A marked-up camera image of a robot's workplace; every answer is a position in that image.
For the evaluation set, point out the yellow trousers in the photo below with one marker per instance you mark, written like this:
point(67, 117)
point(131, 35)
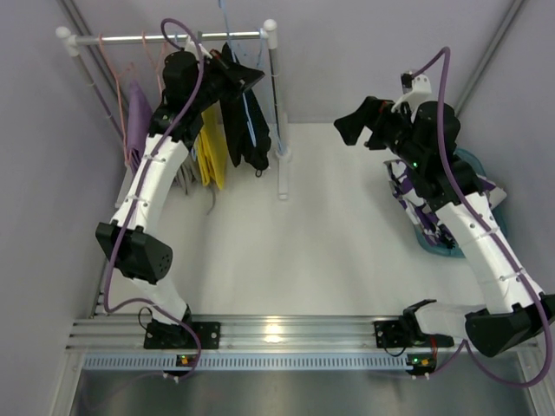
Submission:
point(211, 149)

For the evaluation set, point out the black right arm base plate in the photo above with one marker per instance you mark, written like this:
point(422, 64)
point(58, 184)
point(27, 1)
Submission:
point(392, 334)

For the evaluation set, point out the aluminium mounting rail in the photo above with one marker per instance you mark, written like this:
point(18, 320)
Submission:
point(253, 342)

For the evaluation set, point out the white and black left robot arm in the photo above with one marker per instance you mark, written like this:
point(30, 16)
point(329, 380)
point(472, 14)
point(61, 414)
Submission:
point(193, 82)

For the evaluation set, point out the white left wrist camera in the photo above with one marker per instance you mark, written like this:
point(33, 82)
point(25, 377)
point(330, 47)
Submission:
point(192, 47)

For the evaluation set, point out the grey trousers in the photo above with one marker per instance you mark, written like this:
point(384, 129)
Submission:
point(190, 172)

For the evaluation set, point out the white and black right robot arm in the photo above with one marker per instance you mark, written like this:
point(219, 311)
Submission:
point(515, 308)

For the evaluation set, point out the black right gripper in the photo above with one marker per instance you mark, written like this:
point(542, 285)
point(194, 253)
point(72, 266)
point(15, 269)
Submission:
point(375, 122)

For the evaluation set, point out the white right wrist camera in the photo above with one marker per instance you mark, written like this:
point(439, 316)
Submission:
point(416, 90)

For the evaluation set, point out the black trousers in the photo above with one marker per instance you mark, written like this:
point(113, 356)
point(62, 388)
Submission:
point(237, 137)

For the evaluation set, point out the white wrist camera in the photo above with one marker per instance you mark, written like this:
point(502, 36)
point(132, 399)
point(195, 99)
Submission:
point(416, 90)
point(192, 47)

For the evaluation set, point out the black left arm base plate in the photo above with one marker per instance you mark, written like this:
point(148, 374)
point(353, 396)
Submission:
point(206, 333)

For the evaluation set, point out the white and metal clothes rack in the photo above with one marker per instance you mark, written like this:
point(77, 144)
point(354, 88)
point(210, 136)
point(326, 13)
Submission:
point(74, 43)

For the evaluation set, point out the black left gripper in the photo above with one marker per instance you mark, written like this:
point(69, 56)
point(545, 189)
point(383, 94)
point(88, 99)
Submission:
point(230, 74)

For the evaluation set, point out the teal plastic bin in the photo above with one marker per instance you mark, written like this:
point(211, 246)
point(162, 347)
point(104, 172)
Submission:
point(436, 238)

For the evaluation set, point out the purple camouflage trousers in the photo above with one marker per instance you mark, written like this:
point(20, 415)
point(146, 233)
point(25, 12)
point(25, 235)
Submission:
point(399, 182)

